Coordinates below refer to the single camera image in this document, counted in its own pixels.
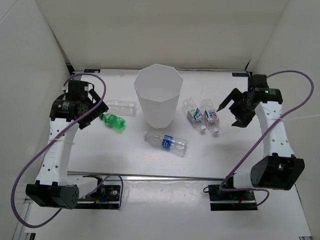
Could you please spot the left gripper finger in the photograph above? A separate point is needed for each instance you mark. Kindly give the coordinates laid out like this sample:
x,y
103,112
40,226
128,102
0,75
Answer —
x,y
97,102
88,118

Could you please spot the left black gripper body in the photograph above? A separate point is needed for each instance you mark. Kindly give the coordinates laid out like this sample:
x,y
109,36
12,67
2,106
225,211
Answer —
x,y
89,105

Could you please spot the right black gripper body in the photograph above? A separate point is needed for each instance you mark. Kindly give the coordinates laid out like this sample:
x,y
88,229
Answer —
x,y
243,103

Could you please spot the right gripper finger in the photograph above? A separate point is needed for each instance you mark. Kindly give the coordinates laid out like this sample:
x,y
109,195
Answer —
x,y
235,95
243,120

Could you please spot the clear bottle orange blue label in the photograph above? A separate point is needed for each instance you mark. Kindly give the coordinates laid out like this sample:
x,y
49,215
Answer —
x,y
211,119

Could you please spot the clear bottle green blue label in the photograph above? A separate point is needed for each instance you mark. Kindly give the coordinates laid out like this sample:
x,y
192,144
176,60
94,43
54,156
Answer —
x,y
194,115

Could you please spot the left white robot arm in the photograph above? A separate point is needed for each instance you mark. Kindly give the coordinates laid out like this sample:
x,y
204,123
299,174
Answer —
x,y
74,110

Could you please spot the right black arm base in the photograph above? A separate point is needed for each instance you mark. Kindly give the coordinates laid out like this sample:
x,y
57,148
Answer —
x,y
222,201

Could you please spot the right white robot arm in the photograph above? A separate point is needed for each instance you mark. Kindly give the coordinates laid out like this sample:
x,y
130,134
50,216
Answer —
x,y
279,168

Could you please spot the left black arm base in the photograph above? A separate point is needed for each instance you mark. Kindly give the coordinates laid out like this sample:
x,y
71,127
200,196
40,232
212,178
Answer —
x,y
104,197

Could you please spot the white octagonal plastic bin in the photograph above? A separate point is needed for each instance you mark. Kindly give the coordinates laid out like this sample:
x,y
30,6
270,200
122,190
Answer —
x,y
158,89

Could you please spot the clear flattened plastic bottle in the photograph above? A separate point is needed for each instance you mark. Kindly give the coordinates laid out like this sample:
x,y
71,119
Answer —
x,y
121,107

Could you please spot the crushed green plastic bottle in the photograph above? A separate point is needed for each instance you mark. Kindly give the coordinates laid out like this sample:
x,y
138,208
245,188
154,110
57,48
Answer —
x,y
113,120

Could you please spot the aluminium frame rail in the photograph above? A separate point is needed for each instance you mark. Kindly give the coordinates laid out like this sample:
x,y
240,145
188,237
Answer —
x,y
146,177

